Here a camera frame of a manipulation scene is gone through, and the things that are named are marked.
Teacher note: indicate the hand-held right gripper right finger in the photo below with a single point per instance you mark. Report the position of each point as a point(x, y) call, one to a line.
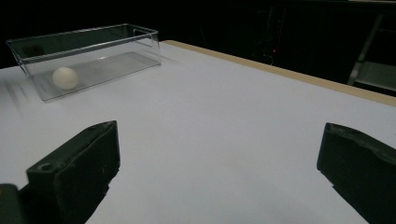
point(361, 165)

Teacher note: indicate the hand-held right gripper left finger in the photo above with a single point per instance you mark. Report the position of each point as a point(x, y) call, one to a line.
point(74, 165)

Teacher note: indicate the white ping pong ball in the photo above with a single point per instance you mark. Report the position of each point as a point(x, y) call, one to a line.
point(65, 78)

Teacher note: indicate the clear plastic box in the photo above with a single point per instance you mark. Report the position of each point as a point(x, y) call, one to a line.
point(84, 59)

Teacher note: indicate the metal table frame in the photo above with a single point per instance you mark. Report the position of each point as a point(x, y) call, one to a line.
point(373, 68)

